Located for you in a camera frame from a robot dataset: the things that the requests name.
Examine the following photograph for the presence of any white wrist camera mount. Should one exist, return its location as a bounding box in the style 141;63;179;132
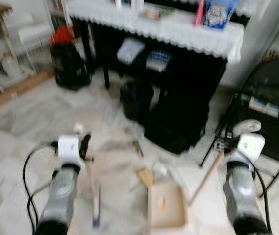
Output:
57;135;81;165
237;132;266;162

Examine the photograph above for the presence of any white folding rack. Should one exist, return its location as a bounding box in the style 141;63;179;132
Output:
9;12;54;74

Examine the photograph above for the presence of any long-handled broom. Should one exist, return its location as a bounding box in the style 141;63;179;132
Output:
75;123;145;228

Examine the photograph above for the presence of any light blue folded cloth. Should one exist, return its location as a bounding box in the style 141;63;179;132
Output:
117;38;146;65

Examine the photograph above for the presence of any tan cardboard scrap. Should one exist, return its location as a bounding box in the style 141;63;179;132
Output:
137;168;155;188

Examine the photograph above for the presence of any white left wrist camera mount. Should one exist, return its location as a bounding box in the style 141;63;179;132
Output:
57;135;81;165

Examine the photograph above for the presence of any red cloth bundle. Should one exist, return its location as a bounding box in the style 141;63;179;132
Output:
51;25;76;47

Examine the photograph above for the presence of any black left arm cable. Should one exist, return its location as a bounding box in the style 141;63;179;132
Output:
22;141;60;235

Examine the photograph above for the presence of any pink bottle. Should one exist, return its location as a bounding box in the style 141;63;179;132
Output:
195;0;205;27

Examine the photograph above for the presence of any white lace tablecloth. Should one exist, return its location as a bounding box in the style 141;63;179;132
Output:
66;0;245;63

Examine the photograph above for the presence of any black floor bag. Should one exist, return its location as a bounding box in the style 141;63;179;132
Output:
50;42;92;91

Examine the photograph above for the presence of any white plastic jug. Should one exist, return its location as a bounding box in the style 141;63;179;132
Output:
1;53;22;79

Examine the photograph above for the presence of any black folding chair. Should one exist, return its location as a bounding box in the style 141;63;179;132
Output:
200;56;279;196

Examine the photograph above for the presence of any black table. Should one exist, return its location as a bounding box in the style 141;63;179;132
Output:
70;15;228;91

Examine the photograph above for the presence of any dark brown strip scrap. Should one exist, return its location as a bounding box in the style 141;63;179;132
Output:
133;141;144;158

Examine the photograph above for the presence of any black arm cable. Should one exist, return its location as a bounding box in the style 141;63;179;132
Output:
254;166;273;233
22;141;60;235

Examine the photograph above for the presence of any blue white printed bag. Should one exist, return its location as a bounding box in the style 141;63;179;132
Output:
203;0;239;30

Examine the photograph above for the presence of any large black suitcase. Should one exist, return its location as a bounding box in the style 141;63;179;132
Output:
144;73;227;155

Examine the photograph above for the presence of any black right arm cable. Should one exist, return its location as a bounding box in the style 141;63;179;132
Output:
254;166;273;233

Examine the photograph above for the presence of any white blue package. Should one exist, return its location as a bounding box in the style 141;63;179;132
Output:
247;95;279;119

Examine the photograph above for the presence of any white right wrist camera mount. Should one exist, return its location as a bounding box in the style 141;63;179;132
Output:
237;132;266;162

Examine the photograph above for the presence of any black round waste bin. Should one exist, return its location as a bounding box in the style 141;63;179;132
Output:
120;81;155;123

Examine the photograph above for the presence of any white crumpled paper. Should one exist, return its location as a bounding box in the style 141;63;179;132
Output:
152;159;173;180

